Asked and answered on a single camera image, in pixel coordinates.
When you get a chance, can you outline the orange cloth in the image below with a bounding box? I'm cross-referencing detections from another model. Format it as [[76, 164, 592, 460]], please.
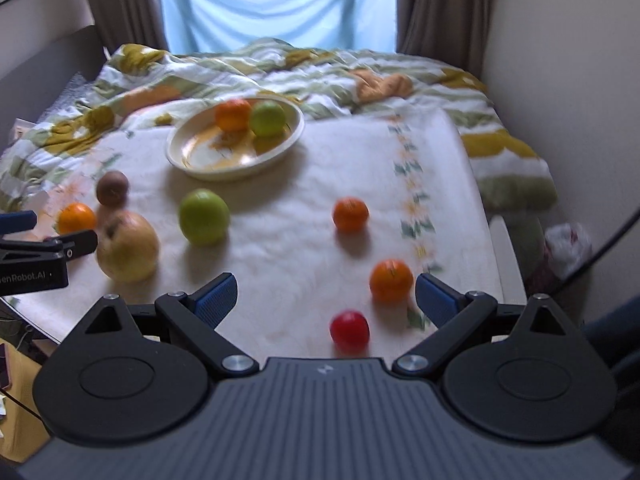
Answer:
[[356, 71, 414, 102]]

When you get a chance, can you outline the brown kiwi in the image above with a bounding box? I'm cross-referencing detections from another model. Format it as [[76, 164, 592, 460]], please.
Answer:
[[96, 170, 130, 207]]

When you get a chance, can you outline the blue sheer curtain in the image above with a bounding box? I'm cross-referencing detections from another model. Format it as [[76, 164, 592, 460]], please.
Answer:
[[157, 0, 401, 56]]

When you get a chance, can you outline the white plastic bag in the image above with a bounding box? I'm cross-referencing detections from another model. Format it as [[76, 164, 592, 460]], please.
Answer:
[[544, 222, 594, 281]]

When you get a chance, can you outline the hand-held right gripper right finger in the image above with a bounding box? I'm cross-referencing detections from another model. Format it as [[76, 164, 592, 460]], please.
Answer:
[[392, 273, 568, 377]]

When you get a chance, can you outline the wooden desk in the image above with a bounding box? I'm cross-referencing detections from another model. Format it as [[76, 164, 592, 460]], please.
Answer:
[[0, 339, 57, 467]]

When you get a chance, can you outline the person's leg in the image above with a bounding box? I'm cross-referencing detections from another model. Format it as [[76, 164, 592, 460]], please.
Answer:
[[582, 299, 640, 463]]

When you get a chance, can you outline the cream oval bowl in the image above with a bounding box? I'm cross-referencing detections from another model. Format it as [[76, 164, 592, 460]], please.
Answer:
[[166, 94, 306, 182]]

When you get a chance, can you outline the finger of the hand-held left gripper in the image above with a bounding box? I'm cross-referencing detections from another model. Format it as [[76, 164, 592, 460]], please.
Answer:
[[0, 229, 99, 264], [0, 211, 38, 235]]

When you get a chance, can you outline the large orange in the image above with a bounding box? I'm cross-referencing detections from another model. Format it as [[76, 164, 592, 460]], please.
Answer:
[[215, 98, 252, 132]]

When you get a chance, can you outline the large yellow apple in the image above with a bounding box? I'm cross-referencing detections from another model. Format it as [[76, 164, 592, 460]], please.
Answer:
[[96, 211, 161, 283]]

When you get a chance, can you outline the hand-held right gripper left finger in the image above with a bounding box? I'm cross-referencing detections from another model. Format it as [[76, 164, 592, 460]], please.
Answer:
[[82, 272, 261, 378]]

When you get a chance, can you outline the small mandarin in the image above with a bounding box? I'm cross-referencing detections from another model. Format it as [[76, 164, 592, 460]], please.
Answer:
[[333, 197, 370, 233], [57, 202, 97, 235], [369, 259, 415, 304]]

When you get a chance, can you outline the grey headboard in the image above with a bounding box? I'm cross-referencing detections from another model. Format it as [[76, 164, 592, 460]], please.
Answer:
[[0, 25, 108, 152]]

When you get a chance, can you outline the black cable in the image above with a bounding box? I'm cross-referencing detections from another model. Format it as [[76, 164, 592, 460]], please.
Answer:
[[552, 200, 640, 292]]

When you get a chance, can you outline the green apple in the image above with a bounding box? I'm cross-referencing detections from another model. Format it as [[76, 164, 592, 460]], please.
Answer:
[[249, 100, 287, 137], [179, 188, 231, 247]]

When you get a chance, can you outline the brown curtain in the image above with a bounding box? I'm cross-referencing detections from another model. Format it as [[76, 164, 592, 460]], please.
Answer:
[[80, 0, 168, 54], [395, 0, 493, 77]]

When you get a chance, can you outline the bright red plum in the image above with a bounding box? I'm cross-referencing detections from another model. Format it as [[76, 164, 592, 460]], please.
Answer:
[[329, 310, 371, 352]]

